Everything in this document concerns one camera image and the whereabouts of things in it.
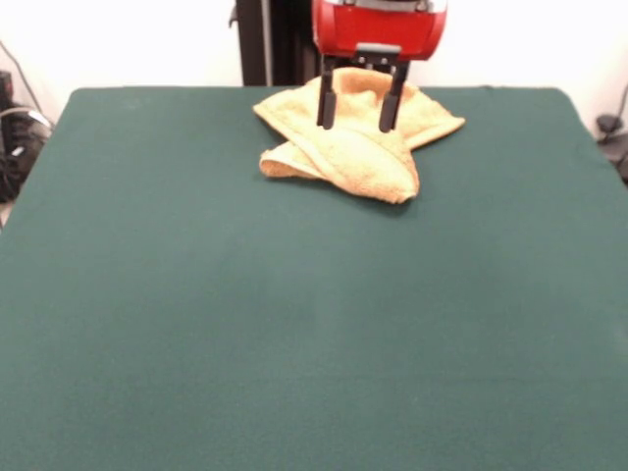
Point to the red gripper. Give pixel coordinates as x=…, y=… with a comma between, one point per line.
x=378, y=29

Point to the yellow terry towel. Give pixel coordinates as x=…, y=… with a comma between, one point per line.
x=353, y=157

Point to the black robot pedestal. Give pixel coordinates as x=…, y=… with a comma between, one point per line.
x=279, y=49

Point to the dark green table cloth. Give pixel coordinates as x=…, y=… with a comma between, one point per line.
x=147, y=343

